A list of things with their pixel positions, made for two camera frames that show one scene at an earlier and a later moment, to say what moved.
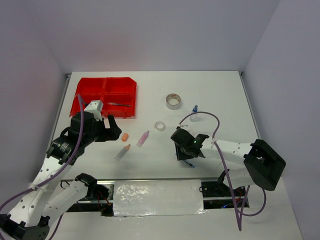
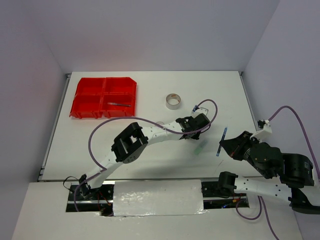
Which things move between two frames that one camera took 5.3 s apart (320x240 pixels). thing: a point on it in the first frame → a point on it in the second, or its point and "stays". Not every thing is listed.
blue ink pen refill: x=190 y=164 → x=224 y=133
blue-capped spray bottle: x=195 y=110 stays
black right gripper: x=180 y=156 → x=232 y=146
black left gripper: x=112 y=133 → x=196 y=136
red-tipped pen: x=119 y=104 stays
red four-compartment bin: x=118 y=94 stays
